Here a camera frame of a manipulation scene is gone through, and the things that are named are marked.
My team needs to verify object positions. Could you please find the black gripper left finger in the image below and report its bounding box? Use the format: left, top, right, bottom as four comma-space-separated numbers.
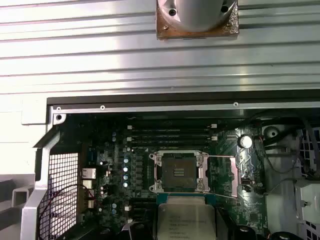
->
121, 220, 158, 240

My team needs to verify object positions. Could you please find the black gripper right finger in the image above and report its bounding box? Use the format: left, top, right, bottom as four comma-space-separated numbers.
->
215, 207, 253, 240

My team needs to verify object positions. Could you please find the wire locking lever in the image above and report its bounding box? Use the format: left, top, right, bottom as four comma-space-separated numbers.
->
214, 193, 236, 200

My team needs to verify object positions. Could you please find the silver CPU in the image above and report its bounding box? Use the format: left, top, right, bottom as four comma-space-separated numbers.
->
155, 191, 218, 240

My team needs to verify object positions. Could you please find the CPU socket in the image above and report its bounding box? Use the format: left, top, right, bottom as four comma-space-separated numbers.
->
148, 149, 210, 195

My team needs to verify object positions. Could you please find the green motherboard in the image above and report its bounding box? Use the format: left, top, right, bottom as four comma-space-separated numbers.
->
79, 113, 270, 240

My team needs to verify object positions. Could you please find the large silver network port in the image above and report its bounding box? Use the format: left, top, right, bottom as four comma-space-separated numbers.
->
80, 167, 98, 180

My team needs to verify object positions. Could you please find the round silver coin battery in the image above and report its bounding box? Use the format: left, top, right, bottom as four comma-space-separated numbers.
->
237, 134, 254, 149

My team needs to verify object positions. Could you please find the blue board port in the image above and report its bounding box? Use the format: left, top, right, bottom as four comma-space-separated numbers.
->
87, 146, 104, 166

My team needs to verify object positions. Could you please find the black open PC case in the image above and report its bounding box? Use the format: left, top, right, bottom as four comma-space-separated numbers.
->
21, 96, 320, 240

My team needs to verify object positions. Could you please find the brown square mounting plate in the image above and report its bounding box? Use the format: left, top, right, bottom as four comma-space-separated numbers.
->
156, 0, 240, 41

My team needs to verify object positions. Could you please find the red and black twisted wire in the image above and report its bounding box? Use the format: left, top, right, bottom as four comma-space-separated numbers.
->
38, 183, 102, 226

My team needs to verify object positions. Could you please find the thick black cable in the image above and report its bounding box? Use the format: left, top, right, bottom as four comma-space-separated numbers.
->
234, 109, 313, 181

